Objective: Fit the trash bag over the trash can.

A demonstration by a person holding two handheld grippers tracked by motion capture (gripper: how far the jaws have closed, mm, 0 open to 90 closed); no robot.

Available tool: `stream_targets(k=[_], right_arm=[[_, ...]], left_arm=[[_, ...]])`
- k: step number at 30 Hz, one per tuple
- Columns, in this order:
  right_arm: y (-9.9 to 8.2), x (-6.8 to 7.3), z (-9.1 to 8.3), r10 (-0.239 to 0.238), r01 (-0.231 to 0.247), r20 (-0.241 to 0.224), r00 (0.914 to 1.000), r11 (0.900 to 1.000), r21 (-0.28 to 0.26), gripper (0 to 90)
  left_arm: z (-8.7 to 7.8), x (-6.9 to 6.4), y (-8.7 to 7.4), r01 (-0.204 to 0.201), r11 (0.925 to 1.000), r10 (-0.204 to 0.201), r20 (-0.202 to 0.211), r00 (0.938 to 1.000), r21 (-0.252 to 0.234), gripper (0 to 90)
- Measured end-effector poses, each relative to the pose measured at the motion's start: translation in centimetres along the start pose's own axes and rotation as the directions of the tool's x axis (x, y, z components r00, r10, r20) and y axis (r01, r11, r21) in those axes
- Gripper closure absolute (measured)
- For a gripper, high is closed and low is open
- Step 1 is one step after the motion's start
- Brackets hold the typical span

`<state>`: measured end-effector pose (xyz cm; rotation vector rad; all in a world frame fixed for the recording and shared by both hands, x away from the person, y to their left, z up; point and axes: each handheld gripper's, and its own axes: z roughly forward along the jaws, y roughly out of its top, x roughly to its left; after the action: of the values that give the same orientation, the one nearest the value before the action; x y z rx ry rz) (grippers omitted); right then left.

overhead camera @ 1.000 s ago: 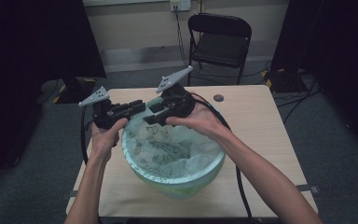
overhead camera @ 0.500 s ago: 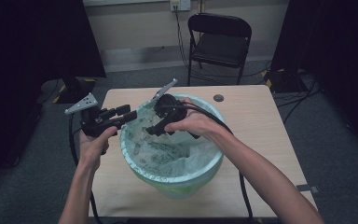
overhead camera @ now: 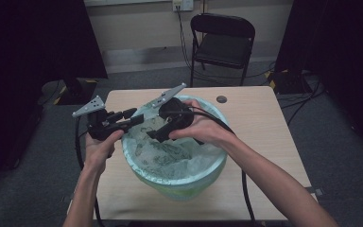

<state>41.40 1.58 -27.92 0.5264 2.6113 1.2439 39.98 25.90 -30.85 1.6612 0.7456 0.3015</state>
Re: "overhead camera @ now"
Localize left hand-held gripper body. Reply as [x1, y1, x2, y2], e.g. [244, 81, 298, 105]
[72, 95, 130, 142]

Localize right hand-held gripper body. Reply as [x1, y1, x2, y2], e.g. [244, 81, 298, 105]
[150, 82, 195, 131]

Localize green butterfly-print plastic bag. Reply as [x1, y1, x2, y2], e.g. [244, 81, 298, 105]
[121, 94, 231, 194]

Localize light blue mesh wastebasket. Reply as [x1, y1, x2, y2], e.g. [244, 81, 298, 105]
[121, 94, 231, 202]

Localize person's left hand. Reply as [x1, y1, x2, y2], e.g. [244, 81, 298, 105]
[84, 130, 126, 173]

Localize person's right hand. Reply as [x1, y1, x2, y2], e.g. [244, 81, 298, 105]
[168, 98, 237, 149]

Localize black folding chair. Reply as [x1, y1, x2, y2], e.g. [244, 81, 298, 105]
[189, 12, 256, 88]

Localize dark curtain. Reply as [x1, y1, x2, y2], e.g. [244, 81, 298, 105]
[275, 0, 363, 152]
[0, 0, 109, 193]

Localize black floor box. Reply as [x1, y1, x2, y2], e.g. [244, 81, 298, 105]
[268, 69, 314, 96]

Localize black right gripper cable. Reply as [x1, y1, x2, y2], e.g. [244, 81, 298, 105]
[160, 105, 257, 227]

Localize white wall socket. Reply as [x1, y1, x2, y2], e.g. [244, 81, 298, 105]
[172, 0, 195, 12]

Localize black floor cables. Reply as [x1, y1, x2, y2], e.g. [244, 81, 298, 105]
[278, 79, 328, 126]

